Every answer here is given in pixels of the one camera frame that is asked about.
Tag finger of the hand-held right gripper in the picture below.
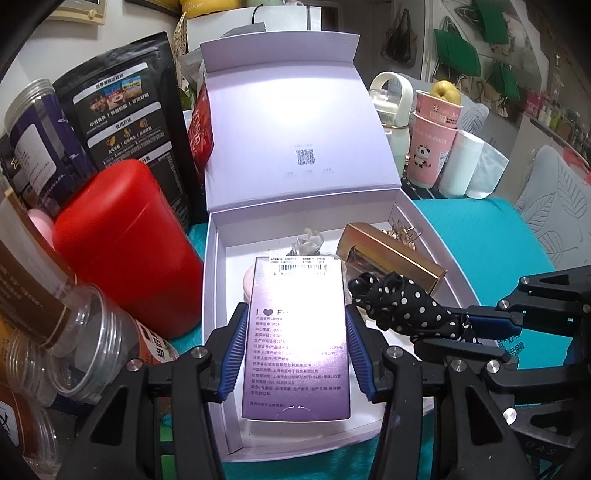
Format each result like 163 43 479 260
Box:
455 265 591 342
411 339 522 374

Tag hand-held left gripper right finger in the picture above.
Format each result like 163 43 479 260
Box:
345 305 522 480

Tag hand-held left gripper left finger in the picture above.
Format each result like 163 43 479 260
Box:
55 302 250 480

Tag black polka-dot scrunchie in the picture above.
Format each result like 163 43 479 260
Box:
348 272 478 344

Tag small purple box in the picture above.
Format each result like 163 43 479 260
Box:
241 256 352 422

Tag gold windowed box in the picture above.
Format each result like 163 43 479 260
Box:
336 222 448 296

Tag pearly wavy hair claw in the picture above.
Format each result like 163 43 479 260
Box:
288 227 326 257

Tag lavender gift box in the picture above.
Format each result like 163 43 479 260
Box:
199 31 451 462

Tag teal bubble mailer mat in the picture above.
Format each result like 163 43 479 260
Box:
159 196 578 480

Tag grey leaf covered chair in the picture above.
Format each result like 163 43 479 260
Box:
512 145 591 271

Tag group of clear plastic jars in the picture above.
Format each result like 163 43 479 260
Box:
0 78 181 472

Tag red canister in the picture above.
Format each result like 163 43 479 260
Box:
52 159 206 340

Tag white bag roll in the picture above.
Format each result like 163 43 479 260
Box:
438 129 509 200

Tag black food pouch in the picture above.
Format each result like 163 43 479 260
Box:
52 32 204 232

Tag pink panda paper cup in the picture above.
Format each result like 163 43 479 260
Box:
406 111 458 188

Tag woven straw fan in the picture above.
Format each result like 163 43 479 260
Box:
173 11 188 56

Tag yellow pot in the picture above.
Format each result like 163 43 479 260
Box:
179 0 243 14

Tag row of small bottles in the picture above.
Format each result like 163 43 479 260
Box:
522 88 591 153

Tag red packet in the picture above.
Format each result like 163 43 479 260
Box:
187 80 215 167

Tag yellow pear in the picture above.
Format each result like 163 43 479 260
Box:
430 80 461 107

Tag green tote bag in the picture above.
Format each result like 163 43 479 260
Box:
473 0 511 42
434 28 481 77
489 62 520 97

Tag white refrigerator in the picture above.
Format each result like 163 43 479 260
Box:
185 4 324 51

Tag black hanging bag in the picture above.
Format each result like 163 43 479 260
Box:
383 9 416 69

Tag brown door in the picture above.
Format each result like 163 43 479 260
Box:
321 0 384 35

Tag white jug with handle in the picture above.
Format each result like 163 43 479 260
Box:
369 70 414 174

